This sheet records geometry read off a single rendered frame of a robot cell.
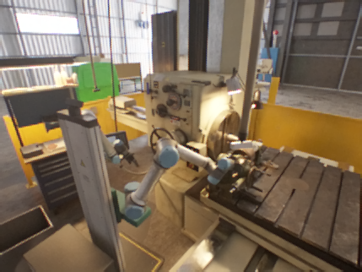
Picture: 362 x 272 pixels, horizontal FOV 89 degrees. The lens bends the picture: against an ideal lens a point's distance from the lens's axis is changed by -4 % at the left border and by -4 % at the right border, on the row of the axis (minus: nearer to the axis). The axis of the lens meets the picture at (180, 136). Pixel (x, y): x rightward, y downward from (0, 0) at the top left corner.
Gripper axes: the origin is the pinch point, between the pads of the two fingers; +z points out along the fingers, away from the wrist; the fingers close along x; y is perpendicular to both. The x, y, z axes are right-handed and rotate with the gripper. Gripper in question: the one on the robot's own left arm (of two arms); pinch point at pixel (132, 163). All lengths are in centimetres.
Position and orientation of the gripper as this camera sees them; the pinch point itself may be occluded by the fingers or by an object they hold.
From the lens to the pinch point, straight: 203.8
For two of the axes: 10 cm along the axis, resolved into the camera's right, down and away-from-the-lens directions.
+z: 3.5, 7.4, 5.8
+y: 5.5, -6.6, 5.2
